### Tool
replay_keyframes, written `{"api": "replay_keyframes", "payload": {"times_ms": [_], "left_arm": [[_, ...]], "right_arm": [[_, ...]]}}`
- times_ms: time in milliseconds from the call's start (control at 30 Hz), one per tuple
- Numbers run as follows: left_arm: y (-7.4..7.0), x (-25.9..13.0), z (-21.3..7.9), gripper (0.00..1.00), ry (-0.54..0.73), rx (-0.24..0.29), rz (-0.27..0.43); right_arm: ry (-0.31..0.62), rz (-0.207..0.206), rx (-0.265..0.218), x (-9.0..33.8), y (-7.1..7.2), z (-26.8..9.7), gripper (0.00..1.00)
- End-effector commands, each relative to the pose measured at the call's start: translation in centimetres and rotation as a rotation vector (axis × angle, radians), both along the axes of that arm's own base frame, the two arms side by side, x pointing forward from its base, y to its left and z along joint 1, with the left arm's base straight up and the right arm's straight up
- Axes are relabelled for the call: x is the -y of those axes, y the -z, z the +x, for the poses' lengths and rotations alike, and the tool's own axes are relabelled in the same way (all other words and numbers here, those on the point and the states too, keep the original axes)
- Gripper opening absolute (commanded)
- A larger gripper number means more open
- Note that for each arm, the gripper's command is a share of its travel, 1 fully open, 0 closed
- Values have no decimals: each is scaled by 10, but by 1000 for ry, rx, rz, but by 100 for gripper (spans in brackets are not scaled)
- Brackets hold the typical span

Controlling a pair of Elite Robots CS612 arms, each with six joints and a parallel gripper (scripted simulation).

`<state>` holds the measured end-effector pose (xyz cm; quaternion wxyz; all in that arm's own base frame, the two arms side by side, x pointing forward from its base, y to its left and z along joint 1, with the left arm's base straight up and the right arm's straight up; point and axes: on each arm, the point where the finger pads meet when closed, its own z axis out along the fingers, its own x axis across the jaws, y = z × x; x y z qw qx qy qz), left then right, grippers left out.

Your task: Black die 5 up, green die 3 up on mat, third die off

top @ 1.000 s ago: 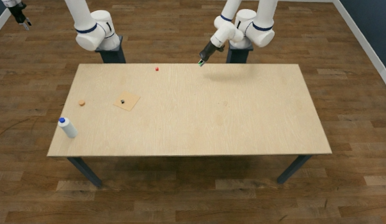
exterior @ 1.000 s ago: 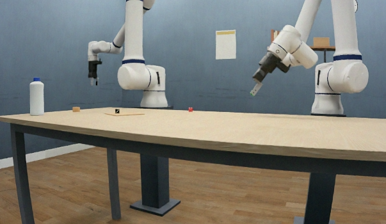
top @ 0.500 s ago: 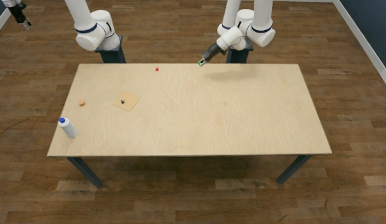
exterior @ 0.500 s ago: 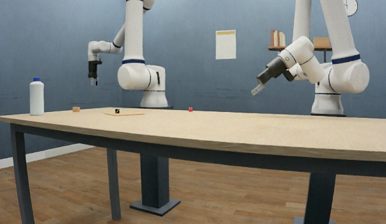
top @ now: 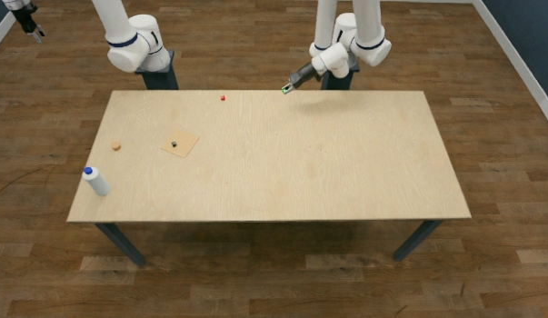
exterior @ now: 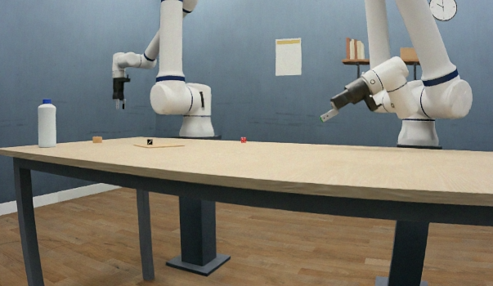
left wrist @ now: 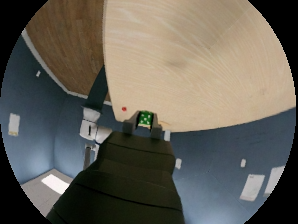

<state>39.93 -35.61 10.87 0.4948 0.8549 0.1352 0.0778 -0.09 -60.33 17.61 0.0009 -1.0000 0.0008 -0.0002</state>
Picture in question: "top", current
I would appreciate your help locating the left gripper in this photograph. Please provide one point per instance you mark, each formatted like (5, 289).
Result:
(305, 74)

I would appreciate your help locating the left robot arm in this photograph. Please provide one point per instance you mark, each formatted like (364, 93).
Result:
(371, 44)

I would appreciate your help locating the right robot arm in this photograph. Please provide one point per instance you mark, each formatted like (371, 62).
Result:
(127, 51)

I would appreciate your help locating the white plastic bottle with blue cap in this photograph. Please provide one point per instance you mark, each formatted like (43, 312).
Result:
(96, 181)

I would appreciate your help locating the tan square mat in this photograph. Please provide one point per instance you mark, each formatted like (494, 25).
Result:
(185, 142)

